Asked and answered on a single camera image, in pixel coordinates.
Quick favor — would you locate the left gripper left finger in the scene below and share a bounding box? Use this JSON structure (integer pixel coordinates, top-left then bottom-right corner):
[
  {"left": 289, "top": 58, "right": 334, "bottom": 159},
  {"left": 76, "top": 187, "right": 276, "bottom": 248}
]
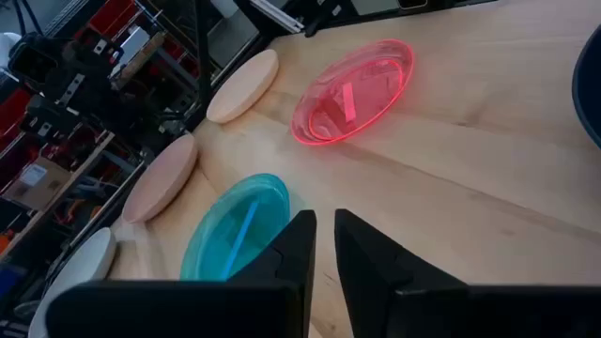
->
[{"left": 44, "top": 209, "right": 318, "bottom": 338}]

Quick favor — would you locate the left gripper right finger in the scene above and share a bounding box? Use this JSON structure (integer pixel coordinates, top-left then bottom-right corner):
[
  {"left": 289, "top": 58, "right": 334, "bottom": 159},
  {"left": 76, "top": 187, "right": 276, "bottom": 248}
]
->
[{"left": 333, "top": 208, "right": 601, "bottom": 338}]

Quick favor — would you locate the teal transparent plastic plate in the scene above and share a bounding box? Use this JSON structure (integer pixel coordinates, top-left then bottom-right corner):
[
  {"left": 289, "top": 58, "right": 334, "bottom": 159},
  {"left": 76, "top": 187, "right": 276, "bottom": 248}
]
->
[{"left": 179, "top": 173, "right": 291, "bottom": 283}]

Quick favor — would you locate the small pink plastic plate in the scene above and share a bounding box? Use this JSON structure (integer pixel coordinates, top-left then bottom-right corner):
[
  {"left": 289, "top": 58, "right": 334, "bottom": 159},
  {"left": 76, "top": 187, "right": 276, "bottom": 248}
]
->
[{"left": 121, "top": 133, "right": 198, "bottom": 225}]

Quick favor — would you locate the red transparent plastic plate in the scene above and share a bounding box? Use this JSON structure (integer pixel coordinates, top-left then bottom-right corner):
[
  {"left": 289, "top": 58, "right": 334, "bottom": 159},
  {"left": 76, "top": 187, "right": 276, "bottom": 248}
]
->
[{"left": 289, "top": 38, "right": 415, "bottom": 146}]

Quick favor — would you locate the large grey plastic plate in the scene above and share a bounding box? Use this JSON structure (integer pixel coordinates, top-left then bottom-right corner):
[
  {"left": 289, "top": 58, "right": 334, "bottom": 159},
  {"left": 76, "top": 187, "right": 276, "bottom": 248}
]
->
[{"left": 27, "top": 227, "right": 117, "bottom": 338}]

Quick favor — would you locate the large peach plastic plate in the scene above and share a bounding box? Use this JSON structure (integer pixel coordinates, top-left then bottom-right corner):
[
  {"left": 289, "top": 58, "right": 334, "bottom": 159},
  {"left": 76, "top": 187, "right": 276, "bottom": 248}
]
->
[{"left": 206, "top": 48, "right": 281, "bottom": 125}]

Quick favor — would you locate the dark blue plastic plate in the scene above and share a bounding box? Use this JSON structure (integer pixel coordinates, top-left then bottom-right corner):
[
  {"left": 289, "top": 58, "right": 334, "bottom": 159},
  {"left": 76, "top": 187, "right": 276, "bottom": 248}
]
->
[{"left": 571, "top": 25, "right": 601, "bottom": 150}]

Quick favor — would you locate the cardboard box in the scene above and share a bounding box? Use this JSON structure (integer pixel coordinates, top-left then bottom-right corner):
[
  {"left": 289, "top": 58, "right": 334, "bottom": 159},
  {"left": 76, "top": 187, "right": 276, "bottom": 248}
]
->
[{"left": 2, "top": 157, "right": 71, "bottom": 211}]

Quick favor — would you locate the silver aluminium extrusion bar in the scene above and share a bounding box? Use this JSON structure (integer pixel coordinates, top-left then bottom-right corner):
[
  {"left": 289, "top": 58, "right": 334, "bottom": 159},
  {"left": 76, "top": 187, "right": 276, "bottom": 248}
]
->
[{"left": 251, "top": 0, "right": 304, "bottom": 34}]

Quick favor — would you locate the red storage bin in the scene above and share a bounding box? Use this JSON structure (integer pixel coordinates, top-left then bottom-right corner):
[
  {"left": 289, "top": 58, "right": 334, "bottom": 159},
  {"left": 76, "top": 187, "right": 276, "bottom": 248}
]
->
[
  {"left": 0, "top": 87, "right": 33, "bottom": 137},
  {"left": 87, "top": 0, "right": 138, "bottom": 39}
]

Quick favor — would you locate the black aluminium table frame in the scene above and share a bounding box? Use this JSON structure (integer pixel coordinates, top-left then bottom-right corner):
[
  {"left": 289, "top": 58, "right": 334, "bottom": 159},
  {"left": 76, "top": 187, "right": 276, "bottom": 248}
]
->
[{"left": 300, "top": 0, "right": 499, "bottom": 37}]

